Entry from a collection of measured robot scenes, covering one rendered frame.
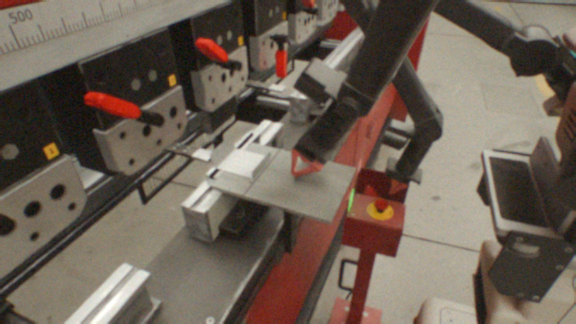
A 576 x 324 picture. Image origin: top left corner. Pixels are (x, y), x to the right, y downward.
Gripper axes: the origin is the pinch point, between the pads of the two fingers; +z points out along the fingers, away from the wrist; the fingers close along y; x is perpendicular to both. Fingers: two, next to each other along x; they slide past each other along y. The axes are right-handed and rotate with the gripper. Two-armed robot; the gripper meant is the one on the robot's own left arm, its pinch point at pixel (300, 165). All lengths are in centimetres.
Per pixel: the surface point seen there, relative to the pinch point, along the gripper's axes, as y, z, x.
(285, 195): 6.2, 3.2, 1.2
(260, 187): 6.1, 6.1, -3.8
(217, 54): 10.8, -17.2, -21.0
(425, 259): -81, 70, 85
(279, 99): -62, 33, -20
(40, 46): 33.9, -21.7, -28.2
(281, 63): -13.9, -8.2, -16.7
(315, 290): -38, 88, 44
